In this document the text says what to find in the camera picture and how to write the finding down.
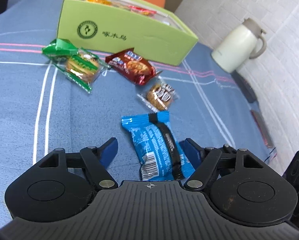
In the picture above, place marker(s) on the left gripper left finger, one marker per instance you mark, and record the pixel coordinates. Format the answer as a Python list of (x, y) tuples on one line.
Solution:
[(96, 161)]

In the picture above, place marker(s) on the clear round cookie packet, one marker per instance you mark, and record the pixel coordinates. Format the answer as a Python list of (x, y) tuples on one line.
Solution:
[(158, 96)]

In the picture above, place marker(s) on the blue wafer snack packet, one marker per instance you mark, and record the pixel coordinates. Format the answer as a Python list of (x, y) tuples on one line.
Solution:
[(158, 151)]

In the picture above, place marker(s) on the dark red cookie packet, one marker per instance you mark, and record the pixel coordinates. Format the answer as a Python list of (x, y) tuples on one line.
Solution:
[(132, 66)]

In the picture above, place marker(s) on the green snack packet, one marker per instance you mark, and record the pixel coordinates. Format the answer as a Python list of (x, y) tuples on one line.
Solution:
[(59, 50)]

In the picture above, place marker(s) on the red-sealed cracker packet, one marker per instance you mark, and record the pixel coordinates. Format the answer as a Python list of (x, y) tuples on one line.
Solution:
[(142, 11)]

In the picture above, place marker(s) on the red-cased smartphone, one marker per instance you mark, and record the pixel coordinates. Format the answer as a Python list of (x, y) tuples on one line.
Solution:
[(263, 128)]

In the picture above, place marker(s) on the cream thermos jug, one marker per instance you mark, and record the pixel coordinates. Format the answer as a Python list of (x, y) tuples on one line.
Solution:
[(242, 43)]

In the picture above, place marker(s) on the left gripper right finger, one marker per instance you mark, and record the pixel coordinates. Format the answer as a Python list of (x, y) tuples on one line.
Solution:
[(204, 161)]

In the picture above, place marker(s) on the green-trim sandwich biscuit packet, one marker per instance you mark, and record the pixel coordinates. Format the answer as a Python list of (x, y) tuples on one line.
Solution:
[(83, 68)]

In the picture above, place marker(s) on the green cardboard box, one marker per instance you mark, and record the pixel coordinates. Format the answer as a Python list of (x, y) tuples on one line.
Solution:
[(161, 38)]

